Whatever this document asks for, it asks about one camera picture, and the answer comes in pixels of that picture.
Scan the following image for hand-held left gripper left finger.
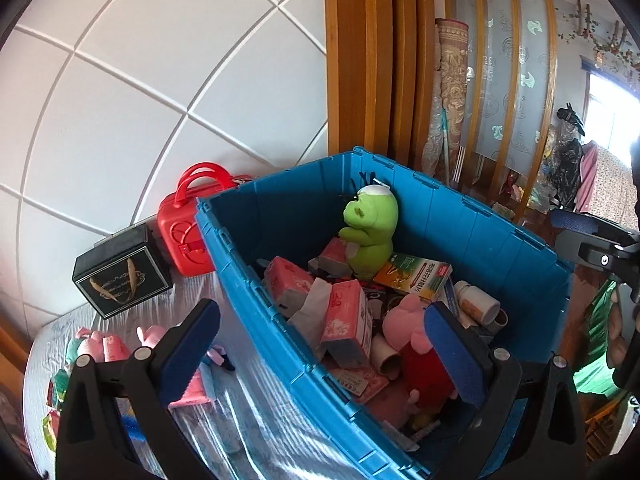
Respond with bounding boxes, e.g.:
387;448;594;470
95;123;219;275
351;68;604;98
59;298;222;480

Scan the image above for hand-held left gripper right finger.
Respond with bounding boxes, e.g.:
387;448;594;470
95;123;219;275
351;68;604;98
422;301;587;480

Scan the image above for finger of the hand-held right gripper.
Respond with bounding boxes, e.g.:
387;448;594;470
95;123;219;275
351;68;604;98
556;230;640;273
550;209;640;241

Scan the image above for green frog plush toy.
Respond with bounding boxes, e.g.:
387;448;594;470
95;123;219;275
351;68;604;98
337;184;400;281

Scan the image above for blue plastic crate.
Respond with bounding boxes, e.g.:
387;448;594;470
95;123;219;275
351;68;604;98
195;146;576;480

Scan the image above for person's right hand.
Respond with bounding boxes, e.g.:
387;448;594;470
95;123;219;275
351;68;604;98
606;300;633;377

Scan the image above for pink hanging cloth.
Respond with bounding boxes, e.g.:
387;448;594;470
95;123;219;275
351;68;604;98
575;142;602;213

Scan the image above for person's green clothing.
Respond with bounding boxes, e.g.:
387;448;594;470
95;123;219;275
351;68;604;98
572;277;633;401

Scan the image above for pink pig plush red dress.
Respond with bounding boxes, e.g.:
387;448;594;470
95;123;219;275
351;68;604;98
382;292;458;413

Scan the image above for white pill bottle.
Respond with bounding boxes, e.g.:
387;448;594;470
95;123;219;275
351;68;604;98
452;280;501;326

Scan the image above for patterned hanging blanket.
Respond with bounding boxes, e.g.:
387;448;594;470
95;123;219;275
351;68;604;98
592;145;637;221

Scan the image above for black hanging clothes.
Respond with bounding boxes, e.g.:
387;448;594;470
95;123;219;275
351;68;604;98
547;104;587;211

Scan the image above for green orange medicine box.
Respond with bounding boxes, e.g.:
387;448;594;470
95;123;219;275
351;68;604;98
372;254;453;306

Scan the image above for blue feather duster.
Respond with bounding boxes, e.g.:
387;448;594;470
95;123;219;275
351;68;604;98
120;407;151;443

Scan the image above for teal pink plush toy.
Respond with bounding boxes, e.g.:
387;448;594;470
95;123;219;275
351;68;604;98
65;327;132;363

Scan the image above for red white medicine packet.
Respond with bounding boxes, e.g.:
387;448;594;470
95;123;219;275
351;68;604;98
327;367;391;403

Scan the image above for black gold printed box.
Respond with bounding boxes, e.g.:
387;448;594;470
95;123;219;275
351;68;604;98
72;223;174;320

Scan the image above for window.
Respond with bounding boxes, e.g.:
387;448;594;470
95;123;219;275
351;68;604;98
580;55;640;156

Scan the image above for red plastic case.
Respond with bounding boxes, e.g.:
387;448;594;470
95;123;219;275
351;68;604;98
157;162;253;277

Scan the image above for pink grey tissue pack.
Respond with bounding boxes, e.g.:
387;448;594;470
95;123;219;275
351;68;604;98
307;237;353;277

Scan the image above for green red packet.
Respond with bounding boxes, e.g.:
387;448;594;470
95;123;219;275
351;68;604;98
42;410;63;453

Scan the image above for frosted glass sliding door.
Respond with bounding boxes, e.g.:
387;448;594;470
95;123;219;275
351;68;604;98
440;0;558;211

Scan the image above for artificial vine decoration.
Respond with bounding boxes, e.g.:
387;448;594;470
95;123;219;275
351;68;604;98
555;2;640;67

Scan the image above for rolled patterned mat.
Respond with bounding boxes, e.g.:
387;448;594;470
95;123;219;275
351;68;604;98
422;17;471;181

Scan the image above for white mop handle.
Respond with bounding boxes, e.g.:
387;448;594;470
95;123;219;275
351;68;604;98
439;109;452;181

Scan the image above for wooden bed frame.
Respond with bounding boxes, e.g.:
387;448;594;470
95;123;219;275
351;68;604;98
0;310;33;411

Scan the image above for wooden door frame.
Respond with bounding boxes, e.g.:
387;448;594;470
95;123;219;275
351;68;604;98
324;0;441;181

